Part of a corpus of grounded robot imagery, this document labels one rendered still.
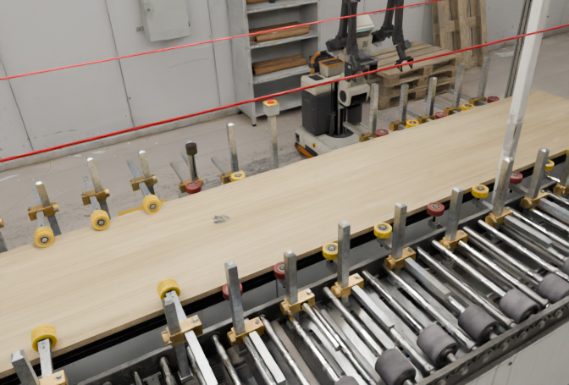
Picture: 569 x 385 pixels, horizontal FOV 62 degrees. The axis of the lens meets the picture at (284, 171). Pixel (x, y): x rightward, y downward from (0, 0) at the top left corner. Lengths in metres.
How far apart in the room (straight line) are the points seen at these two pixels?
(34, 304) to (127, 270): 0.37
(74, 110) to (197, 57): 1.37
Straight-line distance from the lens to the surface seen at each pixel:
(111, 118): 5.34
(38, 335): 1.93
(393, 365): 1.79
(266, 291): 2.15
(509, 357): 2.11
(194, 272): 2.07
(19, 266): 2.41
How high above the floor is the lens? 2.26
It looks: 30 degrees down
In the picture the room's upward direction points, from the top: 3 degrees counter-clockwise
